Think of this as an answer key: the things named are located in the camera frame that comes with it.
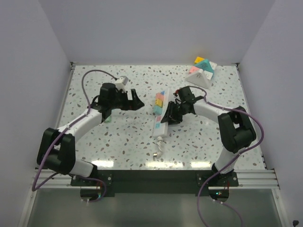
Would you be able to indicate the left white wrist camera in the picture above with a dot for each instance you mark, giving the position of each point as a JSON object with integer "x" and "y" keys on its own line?
{"x": 121, "y": 82}

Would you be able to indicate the light blue plug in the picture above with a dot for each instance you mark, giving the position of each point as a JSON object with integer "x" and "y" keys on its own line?
{"x": 157, "y": 110}

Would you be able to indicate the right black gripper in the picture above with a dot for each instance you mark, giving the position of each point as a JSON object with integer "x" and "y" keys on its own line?
{"x": 170, "y": 117}

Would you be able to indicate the green plug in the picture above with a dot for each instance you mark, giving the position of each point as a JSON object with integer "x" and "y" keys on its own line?
{"x": 108, "y": 119}

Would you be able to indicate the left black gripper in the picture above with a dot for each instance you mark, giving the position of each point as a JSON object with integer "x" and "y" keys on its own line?
{"x": 132, "y": 105}

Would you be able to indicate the teal triangular socket adapter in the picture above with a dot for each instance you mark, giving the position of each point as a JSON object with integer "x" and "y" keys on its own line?
{"x": 205, "y": 65}

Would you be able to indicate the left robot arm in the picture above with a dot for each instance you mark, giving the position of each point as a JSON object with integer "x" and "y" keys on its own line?
{"x": 57, "y": 150}

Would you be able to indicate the aluminium rail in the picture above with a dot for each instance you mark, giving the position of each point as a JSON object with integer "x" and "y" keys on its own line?
{"x": 247, "y": 179}

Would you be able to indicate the salmon pink plug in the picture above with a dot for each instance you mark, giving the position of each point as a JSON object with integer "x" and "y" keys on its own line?
{"x": 160, "y": 96}

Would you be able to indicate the white power strip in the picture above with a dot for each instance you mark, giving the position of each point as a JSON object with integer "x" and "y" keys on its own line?
{"x": 161, "y": 128}

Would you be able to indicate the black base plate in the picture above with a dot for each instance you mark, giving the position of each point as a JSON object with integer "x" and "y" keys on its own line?
{"x": 143, "y": 181}

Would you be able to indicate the yellow plug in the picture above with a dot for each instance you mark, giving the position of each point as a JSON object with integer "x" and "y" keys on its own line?
{"x": 159, "y": 103}

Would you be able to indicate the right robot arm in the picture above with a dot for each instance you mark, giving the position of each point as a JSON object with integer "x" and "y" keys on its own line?
{"x": 235, "y": 128}

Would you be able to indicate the white triangular socket adapter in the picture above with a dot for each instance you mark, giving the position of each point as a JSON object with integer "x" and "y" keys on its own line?
{"x": 200, "y": 78}

